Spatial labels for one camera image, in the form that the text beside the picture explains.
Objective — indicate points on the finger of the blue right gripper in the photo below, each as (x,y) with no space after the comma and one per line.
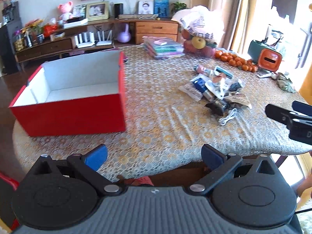
(300,107)
(281,115)

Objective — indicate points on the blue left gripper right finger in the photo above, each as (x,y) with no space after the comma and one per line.
(212,157)

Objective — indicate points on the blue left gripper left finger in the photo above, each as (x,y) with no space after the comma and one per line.
(96,157)

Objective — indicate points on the black snack packet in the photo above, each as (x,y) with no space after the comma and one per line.
(218,107)

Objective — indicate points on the white chicken snack packet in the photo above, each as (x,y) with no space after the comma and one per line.
(219,89)

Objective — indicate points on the blue cracker packet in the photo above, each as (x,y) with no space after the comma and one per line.
(199,82)

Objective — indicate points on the silver foil snack packet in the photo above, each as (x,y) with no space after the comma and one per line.
(237,98)

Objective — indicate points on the clear bag black items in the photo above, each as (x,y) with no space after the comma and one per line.
(236,86)

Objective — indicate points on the light green tea box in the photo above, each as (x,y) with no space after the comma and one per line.
(219,70)

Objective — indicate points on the crumpled green cloth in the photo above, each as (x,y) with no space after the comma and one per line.
(283,81)

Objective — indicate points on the green orange tissue box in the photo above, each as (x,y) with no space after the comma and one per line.
(264,56)

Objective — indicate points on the red cardboard box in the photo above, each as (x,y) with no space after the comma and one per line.
(84,94)

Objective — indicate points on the pile of mandarin oranges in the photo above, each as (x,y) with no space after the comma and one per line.
(236,61)

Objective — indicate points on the pink cartoon figurine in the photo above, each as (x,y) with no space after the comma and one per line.
(203,70)

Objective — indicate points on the white router tall antennas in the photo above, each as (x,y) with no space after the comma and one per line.
(84,40)

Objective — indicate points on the white router thin antennas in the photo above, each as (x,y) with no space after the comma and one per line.
(104,38)

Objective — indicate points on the stack of plastic bead cases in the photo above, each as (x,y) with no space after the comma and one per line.
(162,48)

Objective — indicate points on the white plastic bag of fruit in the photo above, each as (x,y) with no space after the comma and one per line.
(201,29)

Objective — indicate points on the wooden tv cabinet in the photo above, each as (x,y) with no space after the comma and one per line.
(61,41)

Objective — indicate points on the flower pot arrangement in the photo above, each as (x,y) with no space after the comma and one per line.
(33,28)

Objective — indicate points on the pink teddy bear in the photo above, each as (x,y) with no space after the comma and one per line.
(65,10)

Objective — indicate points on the black speaker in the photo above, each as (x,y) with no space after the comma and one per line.
(118,10)

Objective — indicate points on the black cabinet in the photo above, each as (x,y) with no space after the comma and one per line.
(11,24)

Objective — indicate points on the child portrait photo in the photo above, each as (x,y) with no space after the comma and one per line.
(145,7)

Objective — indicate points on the blue picture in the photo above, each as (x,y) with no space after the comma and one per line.
(161,8)

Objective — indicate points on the framed photo cream frame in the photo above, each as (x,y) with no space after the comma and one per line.
(97,11)

